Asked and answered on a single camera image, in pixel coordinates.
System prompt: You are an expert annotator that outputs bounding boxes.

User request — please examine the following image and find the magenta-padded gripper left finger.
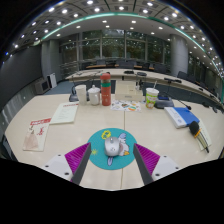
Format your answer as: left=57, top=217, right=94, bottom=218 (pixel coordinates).
left=43, top=142, right=93, bottom=186

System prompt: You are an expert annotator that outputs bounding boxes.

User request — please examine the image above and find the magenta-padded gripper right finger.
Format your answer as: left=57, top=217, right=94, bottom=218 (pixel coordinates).
left=132, top=142, right=183, bottom=186

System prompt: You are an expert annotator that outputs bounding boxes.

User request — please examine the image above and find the silver computer mouse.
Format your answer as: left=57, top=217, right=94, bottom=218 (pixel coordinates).
left=104, top=136, right=122, bottom=158

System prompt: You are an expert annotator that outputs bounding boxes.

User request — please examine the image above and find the round teal cartoon mouse pad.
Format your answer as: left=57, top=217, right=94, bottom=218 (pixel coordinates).
left=87, top=127, right=138, bottom=171

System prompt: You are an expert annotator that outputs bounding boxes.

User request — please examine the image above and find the white printed paper sheet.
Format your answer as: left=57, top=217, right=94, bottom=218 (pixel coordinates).
left=49, top=101, right=80, bottom=126

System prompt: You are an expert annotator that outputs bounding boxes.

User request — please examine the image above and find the red and white leaflet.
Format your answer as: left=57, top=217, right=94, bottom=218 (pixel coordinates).
left=22, top=117, right=53, bottom=153

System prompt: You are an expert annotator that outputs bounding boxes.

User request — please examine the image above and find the blue and white book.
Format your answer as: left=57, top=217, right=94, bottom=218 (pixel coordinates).
left=163, top=106, right=201, bottom=130

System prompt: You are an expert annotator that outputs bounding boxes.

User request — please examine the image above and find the black handheld microphone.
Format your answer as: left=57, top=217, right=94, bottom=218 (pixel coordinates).
left=188, top=120, right=210, bottom=154

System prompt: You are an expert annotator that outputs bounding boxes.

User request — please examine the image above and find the colourful sticker sheet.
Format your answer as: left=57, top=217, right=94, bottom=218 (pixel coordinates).
left=110, top=99, right=142, bottom=113

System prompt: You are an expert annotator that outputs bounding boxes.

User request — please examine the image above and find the black desk conference microphone unit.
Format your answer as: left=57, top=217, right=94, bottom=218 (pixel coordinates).
left=153, top=91, right=193, bottom=111
left=68, top=84, right=90, bottom=103

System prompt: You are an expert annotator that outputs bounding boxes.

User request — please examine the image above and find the green printed cup with straw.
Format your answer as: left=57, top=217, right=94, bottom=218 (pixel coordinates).
left=145, top=79, right=160, bottom=110

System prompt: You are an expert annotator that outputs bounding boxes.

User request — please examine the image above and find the white paper cup stack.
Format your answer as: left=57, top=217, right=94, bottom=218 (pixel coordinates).
left=74, top=84, right=88, bottom=107

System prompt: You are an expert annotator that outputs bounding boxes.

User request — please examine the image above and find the white cardboard box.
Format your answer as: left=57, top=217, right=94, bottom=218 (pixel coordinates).
left=114, top=80, right=144, bottom=103

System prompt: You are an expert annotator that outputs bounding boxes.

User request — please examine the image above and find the red insulated drink bottle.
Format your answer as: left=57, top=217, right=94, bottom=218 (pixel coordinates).
left=100, top=72, right=112, bottom=107

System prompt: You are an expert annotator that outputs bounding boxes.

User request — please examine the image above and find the white leaning board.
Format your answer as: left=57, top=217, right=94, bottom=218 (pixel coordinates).
left=48, top=73, right=58, bottom=89

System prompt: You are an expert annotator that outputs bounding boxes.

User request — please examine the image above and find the dark office chairs group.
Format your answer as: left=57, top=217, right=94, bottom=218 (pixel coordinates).
left=81, top=59, right=221, bottom=89

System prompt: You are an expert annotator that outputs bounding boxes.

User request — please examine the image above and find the long curved wooden desk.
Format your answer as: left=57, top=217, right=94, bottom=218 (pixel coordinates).
left=64, top=68, right=224, bottom=103

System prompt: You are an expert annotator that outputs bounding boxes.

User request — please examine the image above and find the ceiling lights group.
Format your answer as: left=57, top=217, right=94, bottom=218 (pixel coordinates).
left=4, top=0, right=224, bottom=73

